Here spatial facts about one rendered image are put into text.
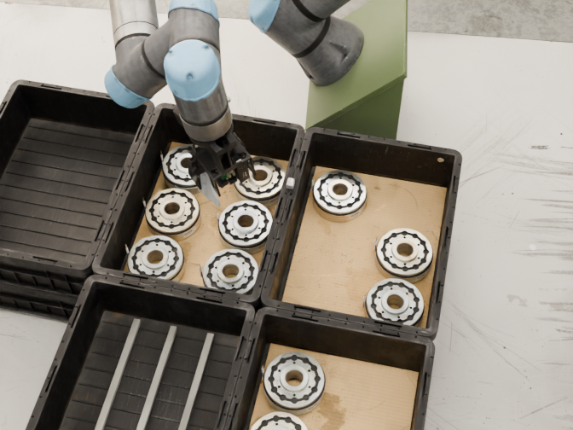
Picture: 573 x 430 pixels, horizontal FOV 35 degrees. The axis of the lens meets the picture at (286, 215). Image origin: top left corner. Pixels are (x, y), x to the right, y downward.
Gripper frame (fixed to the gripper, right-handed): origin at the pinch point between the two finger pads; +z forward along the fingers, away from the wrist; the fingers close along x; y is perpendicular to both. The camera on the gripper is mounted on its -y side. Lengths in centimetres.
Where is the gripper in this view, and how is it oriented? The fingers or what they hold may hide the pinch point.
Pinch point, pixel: (224, 184)
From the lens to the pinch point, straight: 157.0
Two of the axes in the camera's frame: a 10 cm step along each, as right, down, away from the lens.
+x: 8.4, -5.1, 1.9
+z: 1.2, 5.1, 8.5
